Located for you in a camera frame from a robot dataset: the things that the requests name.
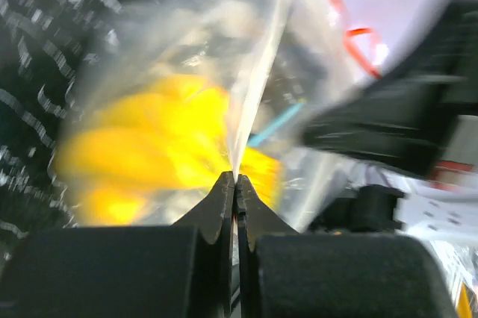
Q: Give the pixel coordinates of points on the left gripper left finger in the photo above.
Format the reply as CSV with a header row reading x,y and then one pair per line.
x,y
178,270

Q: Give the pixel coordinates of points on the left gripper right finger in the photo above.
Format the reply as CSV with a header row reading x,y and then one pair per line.
x,y
354,263

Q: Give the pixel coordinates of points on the yellow banana bunch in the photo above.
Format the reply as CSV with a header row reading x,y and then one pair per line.
x,y
125,158

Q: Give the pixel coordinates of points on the orange zipper clear bag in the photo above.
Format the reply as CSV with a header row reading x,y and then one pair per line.
x,y
378,50

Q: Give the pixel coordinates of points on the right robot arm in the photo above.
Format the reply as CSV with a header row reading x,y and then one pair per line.
x,y
413,137

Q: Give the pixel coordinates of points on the white dotted zip bag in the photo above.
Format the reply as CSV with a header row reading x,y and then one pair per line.
x,y
267,54

